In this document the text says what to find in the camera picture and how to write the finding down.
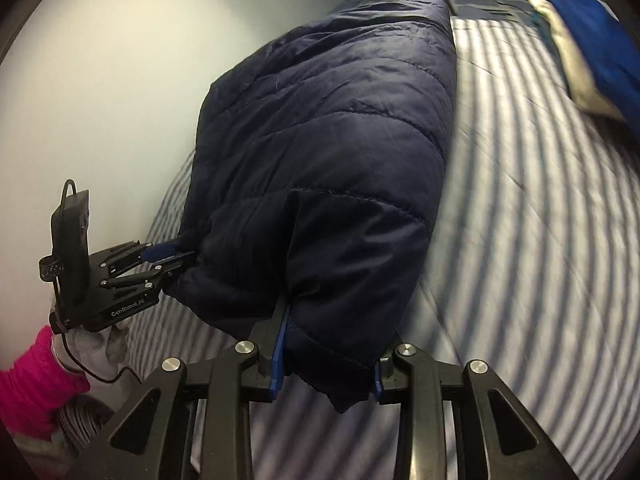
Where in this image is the navy blue puffer jacket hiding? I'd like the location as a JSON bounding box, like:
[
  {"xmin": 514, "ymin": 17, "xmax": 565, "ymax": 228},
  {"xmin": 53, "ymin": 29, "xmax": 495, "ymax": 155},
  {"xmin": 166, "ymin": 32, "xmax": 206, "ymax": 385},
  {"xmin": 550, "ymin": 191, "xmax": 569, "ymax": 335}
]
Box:
[{"xmin": 165, "ymin": 0, "xmax": 457, "ymax": 411}]

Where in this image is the left hand grey glove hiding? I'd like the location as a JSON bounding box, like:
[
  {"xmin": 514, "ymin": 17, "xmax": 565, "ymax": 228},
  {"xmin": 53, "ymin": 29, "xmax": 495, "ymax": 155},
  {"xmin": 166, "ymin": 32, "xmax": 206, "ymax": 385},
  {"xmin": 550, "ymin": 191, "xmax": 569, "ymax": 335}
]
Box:
[{"xmin": 49, "ymin": 309, "xmax": 129, "ymax": 385}]

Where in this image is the blue beige folded garment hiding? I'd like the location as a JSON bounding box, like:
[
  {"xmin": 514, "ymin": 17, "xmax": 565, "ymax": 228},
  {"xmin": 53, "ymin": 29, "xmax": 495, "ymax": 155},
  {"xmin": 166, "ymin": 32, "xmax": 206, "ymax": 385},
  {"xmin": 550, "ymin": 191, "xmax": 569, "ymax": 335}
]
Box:
[{"xmin": 527, "ymin": 0, "xmax": 639, "ymax": 133}]

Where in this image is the pink left sleeve forearm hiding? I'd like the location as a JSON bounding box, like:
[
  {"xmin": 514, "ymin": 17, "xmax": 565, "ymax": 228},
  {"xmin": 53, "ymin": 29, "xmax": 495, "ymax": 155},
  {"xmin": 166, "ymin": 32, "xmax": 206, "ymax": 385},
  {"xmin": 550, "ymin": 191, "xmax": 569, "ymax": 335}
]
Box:
[{"xmin": 1, "ymin": 326, "xmax": 90, "ymax": 441}]

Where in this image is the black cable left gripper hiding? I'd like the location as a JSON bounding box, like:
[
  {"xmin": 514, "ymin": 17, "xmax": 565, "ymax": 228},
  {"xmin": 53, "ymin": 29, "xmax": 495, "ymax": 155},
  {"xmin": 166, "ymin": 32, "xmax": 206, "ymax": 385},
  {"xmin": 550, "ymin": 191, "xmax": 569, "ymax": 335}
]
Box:
[{"xmin": 48, "ymin": 309, "xmax": 144, "ymax": 386}]

